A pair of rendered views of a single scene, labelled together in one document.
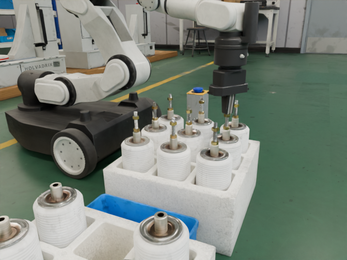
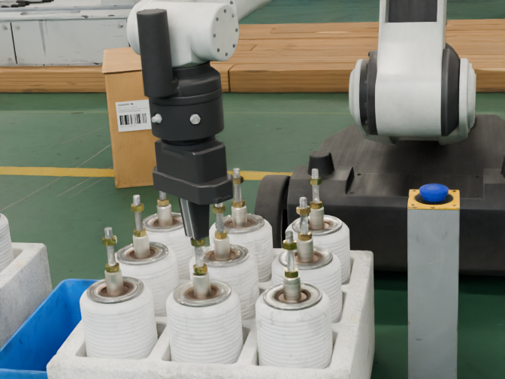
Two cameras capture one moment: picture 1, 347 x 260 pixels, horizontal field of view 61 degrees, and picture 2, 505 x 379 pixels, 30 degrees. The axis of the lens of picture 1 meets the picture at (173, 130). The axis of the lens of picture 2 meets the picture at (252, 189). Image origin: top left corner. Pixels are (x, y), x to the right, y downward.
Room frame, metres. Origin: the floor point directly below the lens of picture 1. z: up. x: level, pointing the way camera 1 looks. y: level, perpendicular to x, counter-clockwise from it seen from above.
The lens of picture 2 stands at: (0.65, -1.25, 0.79)
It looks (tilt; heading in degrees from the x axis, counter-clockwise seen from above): 20 degrees down; 78
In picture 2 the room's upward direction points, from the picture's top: 4 degrees counter-clockwise
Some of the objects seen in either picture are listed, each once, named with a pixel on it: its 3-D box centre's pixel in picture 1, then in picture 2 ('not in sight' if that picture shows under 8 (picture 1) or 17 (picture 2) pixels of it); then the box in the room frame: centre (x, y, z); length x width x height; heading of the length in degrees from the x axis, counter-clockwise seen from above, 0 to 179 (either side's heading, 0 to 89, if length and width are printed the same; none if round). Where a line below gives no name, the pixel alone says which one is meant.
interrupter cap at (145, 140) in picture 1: (137, 141); (165, 222); (0.80, 0.11, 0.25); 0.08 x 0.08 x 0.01
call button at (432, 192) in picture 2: (198, 90); (433, 194); (1.15, -0.10, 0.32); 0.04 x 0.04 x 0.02
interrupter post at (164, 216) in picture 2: (137, 136); (164, 214); (0.80, 0.11, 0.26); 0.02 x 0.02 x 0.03
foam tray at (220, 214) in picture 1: (188, 178); (230, 356); (0.86, -0.05, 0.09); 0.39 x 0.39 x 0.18; 66
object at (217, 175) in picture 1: (213, 184); (122, 351); (0.70, -0.11, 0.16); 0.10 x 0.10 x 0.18
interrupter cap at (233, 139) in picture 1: (225, 138); (202, 293); (0.81, -0.16, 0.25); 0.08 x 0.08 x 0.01
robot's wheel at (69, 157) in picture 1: (73, 153); (276, 226); (1.04, 0.39, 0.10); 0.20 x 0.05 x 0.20; 64
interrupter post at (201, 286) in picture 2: (225, 134); (201, 284); (0.81, -0.16, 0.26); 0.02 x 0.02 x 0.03
